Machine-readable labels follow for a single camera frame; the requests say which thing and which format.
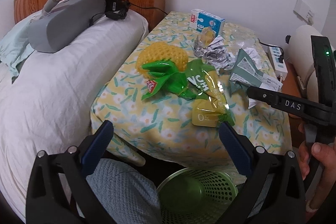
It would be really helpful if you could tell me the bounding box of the white cylindrical appliance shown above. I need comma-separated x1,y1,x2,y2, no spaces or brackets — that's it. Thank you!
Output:
285,25,322,102

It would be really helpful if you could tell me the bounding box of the grey breathing machine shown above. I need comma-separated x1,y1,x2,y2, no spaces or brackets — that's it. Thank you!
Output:
27,0,105,53

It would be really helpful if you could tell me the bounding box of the clear plastic bag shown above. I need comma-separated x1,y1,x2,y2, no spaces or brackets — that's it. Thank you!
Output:
231,27,259,51

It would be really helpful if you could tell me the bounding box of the foil cup with yellow wrapper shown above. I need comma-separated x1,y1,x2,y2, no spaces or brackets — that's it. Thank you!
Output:
194,27,216,51

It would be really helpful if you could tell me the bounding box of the black power adapter cable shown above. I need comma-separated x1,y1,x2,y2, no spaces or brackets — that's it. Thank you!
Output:
89,0,169,27

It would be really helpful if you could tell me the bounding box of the white paper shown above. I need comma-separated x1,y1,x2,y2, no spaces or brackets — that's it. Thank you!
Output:
243,48,262,70

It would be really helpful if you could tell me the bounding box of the printed paper ball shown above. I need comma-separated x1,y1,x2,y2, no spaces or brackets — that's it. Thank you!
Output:
194,35,235,72

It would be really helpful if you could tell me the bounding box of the green mesh trash basket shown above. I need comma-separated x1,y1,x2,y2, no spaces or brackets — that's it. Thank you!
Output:
158,168,238,223

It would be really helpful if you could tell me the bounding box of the white power strip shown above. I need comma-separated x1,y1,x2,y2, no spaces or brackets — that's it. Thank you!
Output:
268,46,288,82

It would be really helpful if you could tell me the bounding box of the green white snack wrapper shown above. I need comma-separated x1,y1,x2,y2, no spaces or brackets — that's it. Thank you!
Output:
229,49,282,95

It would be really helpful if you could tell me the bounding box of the yellow floral cushion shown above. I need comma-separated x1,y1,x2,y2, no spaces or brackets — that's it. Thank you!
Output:
91,12,292,166

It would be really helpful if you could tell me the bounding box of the blue white milk carton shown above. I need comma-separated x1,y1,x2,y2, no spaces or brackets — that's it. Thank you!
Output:
189,9,225,36

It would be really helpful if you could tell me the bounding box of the yellow green drink pouch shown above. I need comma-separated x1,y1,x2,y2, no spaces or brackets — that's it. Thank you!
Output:
185,59,235,127

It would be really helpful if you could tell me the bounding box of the right hand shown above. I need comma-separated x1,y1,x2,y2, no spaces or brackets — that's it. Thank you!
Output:
298,122,336,210

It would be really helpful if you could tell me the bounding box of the white wall socket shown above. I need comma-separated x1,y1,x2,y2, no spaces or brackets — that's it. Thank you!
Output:
293,0,314,26

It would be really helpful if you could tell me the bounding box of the white pillow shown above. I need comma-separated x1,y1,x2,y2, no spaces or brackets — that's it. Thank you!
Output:
1,11,148,220

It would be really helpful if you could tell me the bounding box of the light green cloth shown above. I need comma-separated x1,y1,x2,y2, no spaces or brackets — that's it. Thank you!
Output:
1,15,35,81

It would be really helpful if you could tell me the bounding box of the green candy wrapper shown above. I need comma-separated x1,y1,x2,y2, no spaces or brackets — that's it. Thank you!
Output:
141,60,197,100

